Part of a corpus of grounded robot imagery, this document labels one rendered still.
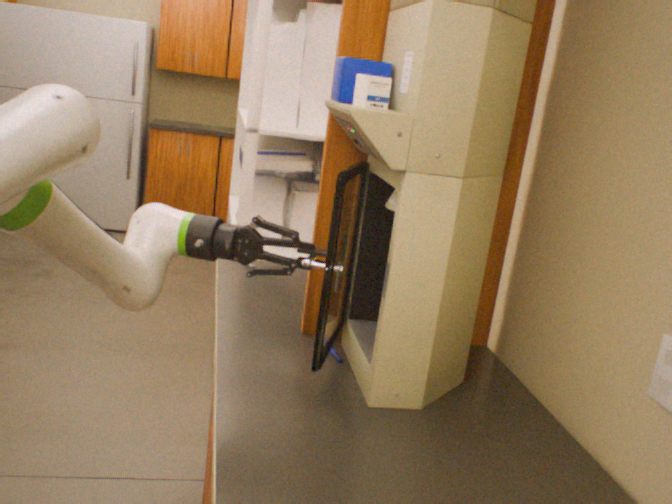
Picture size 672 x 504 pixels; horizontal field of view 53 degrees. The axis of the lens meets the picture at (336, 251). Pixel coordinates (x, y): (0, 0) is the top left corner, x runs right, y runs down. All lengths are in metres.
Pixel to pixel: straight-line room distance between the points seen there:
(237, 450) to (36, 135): 0.59
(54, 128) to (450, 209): 0.69
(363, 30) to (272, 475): 0.97
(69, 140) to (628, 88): 1.02
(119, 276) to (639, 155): 1.00
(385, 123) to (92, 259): 0.58
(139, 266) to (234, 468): 0.46
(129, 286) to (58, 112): 0.47
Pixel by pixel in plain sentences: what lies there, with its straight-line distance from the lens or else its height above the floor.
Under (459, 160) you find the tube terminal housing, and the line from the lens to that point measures 1.27.
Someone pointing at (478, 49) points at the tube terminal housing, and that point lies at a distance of 1.27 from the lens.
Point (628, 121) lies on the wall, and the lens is 1.44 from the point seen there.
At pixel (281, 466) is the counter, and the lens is 1.16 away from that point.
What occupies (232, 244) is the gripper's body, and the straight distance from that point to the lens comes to 1.39.
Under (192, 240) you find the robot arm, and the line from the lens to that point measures 1.41.
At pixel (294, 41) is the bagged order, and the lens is 2.59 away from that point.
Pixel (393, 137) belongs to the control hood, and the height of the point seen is 1.47.
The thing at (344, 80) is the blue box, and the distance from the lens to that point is 1.39.
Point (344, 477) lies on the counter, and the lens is 1.16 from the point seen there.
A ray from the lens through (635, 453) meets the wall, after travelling 1.36.
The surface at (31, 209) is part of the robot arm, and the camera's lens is 1.19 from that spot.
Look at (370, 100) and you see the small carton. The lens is 1.31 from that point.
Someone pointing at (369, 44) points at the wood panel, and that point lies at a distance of 1.59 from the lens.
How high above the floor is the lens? 1.55
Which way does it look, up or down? 14 degrees down
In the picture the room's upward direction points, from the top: 8 degrees clockwise
